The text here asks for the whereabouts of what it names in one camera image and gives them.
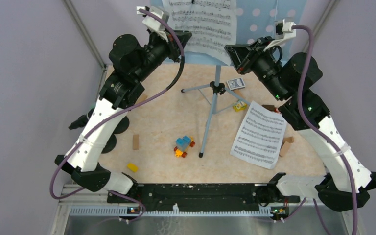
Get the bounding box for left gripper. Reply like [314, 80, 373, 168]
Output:
[135, 25, 193, 82]

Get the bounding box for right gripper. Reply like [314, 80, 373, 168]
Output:
[224, 36, 288, 102]

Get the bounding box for sheet music page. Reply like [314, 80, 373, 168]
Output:
[230, 101, 287, 169]
[162, 0, 237, 65]

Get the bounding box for blue music stand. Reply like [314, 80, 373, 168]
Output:
[149, 0, 307, 159]

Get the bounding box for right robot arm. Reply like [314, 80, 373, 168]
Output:
[224, 37, 376, 212]

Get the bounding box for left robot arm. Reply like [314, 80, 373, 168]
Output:
[55, 30, 192, 202]

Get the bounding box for playing card box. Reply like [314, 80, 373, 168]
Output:
[226, 77, 246, 91]

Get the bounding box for yellow printed toy block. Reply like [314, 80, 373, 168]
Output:
[233, 100, 248, 112]

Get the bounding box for dark brown block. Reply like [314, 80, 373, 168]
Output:
[262, 105, 276, 112]

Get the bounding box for wooden block far left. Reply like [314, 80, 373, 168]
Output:
[137, 94, 147, 103]

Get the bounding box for wooden block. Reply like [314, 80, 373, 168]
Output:
[137, 94, 147, 103]
[282, 136, 295, 143]
[132, 134, 140, 150]
[279, 141, 291, 157]

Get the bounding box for wooden block upper right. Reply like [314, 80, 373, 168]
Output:
[282, 136, 295, 143]

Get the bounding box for wooden block lower right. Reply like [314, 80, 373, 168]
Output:
[279, 141, 291, 157]

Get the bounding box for toy block car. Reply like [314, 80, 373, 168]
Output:
[173, 136, 196, 158]

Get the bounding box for black microphone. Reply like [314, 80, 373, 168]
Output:
[68, 108, 130, 154]

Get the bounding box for yellow toy brick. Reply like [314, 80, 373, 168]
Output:
[127, 163, 139, 173]

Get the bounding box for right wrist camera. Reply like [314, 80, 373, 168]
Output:
[263, 18, 296, 51]

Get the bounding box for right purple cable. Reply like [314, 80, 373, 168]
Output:
[291, 25, 359, 235]

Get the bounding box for purple cable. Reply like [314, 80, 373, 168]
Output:
[49, 8, 186, 224]
[291, 25, 359, 235]

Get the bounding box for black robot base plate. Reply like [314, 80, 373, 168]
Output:
[107, 182, 301, 221]

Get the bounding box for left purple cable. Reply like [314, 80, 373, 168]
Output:
[49, 8, 186, 224]

